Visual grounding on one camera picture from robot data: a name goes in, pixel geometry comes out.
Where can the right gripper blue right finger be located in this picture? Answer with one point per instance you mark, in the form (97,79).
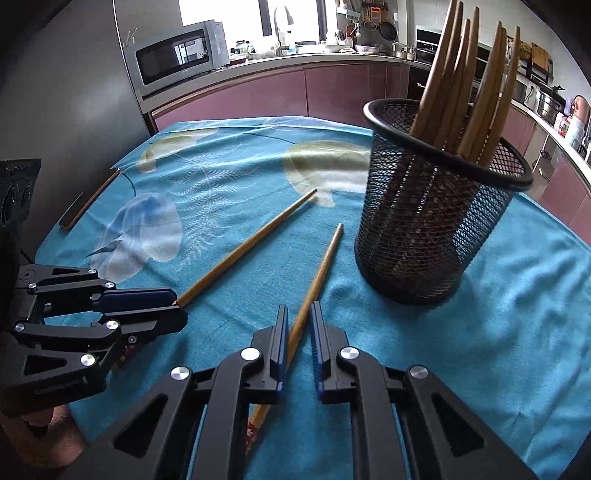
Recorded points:
(332,383)

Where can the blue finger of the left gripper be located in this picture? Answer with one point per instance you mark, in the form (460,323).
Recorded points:
(142,326)
(112,300)

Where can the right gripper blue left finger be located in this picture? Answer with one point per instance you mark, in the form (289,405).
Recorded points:
(269,371)

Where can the wooden chopstick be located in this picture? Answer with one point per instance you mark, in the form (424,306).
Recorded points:
(229,260)

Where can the black mesh utensil cup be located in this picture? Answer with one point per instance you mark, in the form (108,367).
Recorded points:
(426,212)

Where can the left hand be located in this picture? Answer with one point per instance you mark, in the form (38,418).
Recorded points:
(47,443)

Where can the blue floral tablecloth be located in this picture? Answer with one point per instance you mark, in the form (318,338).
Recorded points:
(513,343)

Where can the silver microwave oven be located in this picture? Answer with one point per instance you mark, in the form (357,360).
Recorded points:
(162,61)

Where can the pink lower cabinets left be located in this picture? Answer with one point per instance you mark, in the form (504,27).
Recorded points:
(333,90)

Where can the pink cabinets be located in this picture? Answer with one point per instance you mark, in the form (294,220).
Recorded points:
(561,177)
(333,90)

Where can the pink lower cabinets right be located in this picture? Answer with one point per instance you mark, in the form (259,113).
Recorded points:
(561,177)

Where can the steel pot on counter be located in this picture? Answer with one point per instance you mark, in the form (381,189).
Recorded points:
(549,103)

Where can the black dish rack shelf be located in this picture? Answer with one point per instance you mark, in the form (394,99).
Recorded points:
(535,63)

